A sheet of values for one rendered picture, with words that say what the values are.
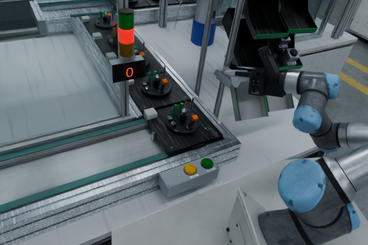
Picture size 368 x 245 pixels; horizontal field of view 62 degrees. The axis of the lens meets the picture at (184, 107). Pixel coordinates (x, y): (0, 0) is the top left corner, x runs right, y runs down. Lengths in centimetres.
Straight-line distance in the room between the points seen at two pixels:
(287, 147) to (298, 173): 68
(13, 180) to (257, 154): 93
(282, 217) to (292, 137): 66
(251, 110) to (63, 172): 77
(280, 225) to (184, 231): 33
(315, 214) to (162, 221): 51
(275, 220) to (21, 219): 71
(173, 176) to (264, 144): 51
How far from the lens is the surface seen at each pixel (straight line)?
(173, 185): 105
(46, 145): 123
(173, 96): 139
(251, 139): 142
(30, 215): 104
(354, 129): 100
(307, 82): 99
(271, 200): 123
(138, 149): 121
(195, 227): 110
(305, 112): 92
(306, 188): 76
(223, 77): 111
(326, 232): 90
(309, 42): 250
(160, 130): 121
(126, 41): 105
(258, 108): 134
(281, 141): 147
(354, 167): 79
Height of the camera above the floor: 180
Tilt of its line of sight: 38 degrees down
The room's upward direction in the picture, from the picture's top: 8 degrees clockwise
